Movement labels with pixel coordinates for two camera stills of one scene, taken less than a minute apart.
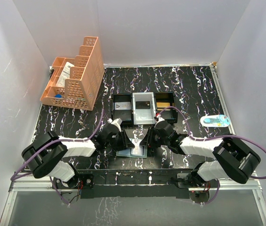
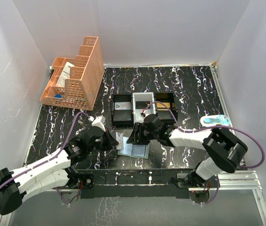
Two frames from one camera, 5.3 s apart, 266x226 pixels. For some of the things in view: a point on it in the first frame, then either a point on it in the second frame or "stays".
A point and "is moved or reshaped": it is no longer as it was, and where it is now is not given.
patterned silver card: (138, 149) is moved or reshaped
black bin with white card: (122, 108) stays
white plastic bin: (144, 108) stays
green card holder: (127, 152) stays
